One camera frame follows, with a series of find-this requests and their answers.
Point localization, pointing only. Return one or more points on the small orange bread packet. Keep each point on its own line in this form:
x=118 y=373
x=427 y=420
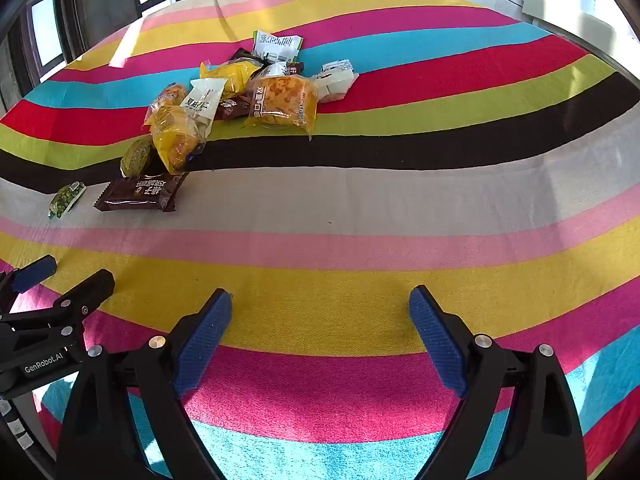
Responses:
x=167 y=100

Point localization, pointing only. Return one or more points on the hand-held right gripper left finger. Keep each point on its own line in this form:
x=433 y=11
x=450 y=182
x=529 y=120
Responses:
x=202 y=345

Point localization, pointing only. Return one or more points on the rainbow striped cloth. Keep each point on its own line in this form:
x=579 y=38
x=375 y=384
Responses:
x=350 y=240

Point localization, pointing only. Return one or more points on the large orange bread packet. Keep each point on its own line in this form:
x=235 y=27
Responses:
x=285 y=102

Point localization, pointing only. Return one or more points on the yellow bread packet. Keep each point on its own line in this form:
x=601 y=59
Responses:
x=175 y=142

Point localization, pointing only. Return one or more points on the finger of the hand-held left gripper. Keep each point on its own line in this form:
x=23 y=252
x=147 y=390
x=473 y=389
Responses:
x=92 y=287
x=32 y=272

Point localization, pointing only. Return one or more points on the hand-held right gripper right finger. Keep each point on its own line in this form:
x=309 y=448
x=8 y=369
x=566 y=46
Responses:
x=437 y=340

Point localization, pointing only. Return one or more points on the small green snack packet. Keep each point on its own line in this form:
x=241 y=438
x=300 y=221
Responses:
x=65 y=201

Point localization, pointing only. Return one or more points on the clear white snack packet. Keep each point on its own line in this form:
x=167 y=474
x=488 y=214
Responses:
x=335 y=80

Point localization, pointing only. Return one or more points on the dark brown snack packet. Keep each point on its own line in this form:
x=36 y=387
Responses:
x=242 y=55
x=295 y=69

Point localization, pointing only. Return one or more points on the yellow snack packet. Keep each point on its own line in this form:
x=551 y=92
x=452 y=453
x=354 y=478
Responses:
x=235 y=74

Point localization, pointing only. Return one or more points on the brown chocolate bar packet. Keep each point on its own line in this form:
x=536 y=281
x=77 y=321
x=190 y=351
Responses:
x=140 y=192

